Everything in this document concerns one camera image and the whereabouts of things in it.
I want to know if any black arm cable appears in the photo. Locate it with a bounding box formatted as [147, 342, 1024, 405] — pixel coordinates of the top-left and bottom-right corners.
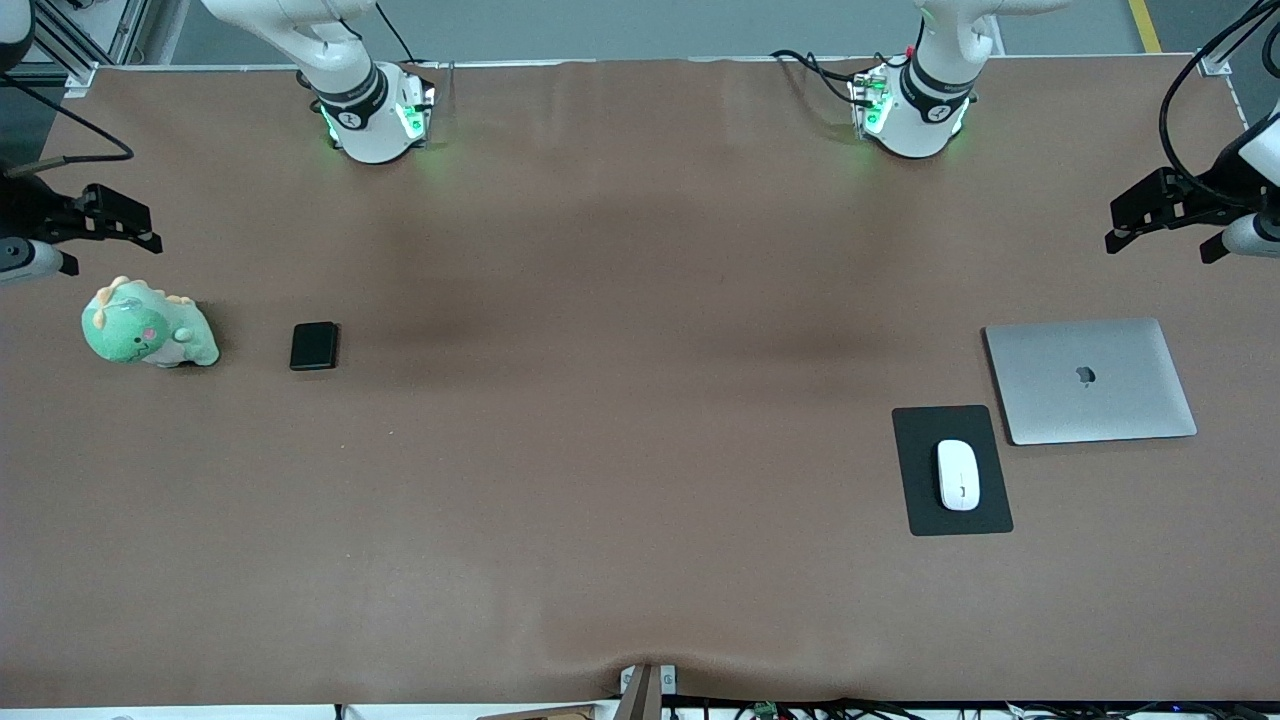
[0, 0, 421, 180]
[1158, 0, 1280, 207]

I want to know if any white table edge clamp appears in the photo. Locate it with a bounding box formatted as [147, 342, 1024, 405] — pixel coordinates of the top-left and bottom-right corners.
[618, 664, 678, 698]

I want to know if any aluminium frame profile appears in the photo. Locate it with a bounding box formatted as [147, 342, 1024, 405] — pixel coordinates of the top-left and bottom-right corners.
[0, 0, 151, 83]

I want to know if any silver laptop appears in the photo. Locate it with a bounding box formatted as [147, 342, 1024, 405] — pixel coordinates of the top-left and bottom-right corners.
[983, 317, 1199, 447]

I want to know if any black mouse pad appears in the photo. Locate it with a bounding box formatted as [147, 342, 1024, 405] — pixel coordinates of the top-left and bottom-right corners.
[891, 404, 1015, 537]

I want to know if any black base cable bundle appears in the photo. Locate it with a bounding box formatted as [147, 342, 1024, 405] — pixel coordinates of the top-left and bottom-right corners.
[769, 49, 883, 107]

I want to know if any white computer mouse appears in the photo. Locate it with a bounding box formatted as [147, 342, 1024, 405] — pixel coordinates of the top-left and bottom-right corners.
[936, 439, 982, 512]

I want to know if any green dinosaur plush toy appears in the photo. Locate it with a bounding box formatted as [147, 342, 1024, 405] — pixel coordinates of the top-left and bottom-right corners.
[81, 276, 221, 369]

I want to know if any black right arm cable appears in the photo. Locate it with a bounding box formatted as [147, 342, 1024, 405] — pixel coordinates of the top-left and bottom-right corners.
[0, 0, 421, 180]

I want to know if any small black box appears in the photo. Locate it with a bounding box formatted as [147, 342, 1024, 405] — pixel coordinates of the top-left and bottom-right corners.
[290, 321, 340, 372]

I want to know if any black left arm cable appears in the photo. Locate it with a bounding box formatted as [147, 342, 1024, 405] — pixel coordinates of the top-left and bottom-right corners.
[1158, 0, 1280, 207]

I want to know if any brown table cloth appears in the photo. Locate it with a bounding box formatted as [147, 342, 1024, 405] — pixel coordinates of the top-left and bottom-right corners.
[0, 55, 1280, 707]

